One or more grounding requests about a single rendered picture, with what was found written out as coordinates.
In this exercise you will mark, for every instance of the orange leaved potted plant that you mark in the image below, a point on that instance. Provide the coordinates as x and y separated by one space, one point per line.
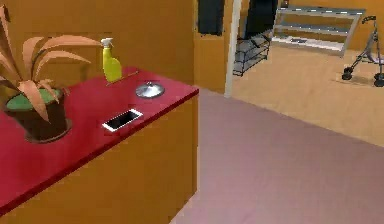
40 113

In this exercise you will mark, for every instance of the thin orange pencil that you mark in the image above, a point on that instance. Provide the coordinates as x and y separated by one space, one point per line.
122 78

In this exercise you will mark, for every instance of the grey metal shelf unit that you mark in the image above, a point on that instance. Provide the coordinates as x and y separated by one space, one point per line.
316 30

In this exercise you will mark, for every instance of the red topped orange cabinet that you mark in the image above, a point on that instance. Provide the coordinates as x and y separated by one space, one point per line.
100 166

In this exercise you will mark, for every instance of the black television set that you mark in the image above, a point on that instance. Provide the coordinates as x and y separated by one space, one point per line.
260 16

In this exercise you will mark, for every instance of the silver round lid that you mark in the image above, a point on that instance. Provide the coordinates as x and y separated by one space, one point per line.
150 90

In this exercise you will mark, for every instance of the black wall picture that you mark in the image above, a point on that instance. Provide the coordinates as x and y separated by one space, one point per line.
210 16

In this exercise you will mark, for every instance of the grey wheeled walker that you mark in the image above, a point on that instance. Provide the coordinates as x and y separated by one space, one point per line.
366 53

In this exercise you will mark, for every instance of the yellow spray bottle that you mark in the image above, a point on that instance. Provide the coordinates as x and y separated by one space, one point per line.
111 66

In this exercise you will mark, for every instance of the white framed black phone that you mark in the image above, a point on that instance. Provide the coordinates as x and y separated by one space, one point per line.
122 120

